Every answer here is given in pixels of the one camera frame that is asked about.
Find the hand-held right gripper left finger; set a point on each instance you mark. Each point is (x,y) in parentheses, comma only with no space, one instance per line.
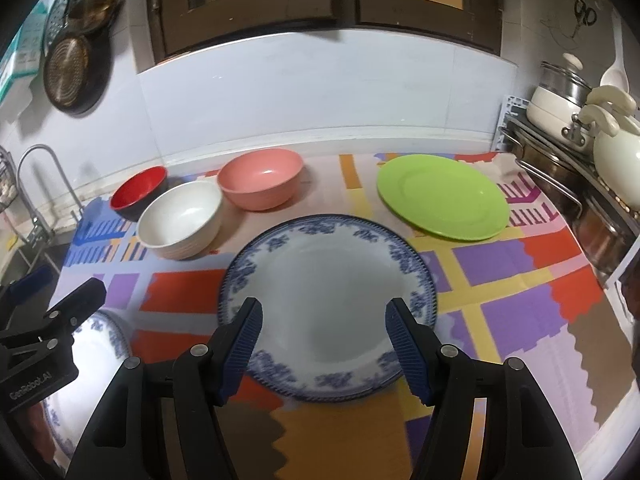
(245,345)

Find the chrome faucet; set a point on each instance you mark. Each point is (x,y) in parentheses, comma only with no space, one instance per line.
(55,165)

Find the perforated metal steamer tray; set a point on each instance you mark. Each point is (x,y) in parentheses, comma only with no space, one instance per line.
(57,5)

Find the black scissors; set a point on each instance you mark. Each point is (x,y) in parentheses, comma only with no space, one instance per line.
(585,15)

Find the colourful patterned table mat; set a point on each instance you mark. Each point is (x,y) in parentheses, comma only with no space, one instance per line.
(500,280)

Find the steel sink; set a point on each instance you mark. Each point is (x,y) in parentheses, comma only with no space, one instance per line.
(30,260)

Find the green plate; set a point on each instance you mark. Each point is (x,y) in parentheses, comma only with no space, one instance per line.
(440,195)

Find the large steel pot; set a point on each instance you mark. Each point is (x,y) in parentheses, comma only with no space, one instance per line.
(600,240)
(550,180)

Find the cream kettle pot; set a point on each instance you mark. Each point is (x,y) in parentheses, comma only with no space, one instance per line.
(617,160)

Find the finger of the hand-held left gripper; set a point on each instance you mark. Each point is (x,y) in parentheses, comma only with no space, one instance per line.
(30,281)
(75,302)

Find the metal pot rack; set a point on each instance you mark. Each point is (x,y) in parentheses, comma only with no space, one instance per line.
(530,165)

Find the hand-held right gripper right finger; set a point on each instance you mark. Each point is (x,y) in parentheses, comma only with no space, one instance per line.
(407,350)

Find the steel pot with lid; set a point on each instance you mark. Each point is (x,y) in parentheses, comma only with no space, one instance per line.
(560,85)

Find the white ribbed bowl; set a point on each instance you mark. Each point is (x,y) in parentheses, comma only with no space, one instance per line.
(180,220)

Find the metal basin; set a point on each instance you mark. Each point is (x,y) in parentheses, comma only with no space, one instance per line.
(95,10)

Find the white ladle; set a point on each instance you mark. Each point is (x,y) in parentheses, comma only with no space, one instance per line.
(614,75)

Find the pink bowl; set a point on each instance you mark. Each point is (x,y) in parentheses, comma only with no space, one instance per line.
(260,180)

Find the dark wooden cabinet door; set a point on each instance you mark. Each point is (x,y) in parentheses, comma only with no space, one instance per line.
(250,5)
(430,5)

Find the blue floral white plate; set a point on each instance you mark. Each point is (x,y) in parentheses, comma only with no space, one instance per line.
(95,345)
(325,285)

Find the red and black bowl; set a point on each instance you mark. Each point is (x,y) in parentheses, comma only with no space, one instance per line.
(137,190)

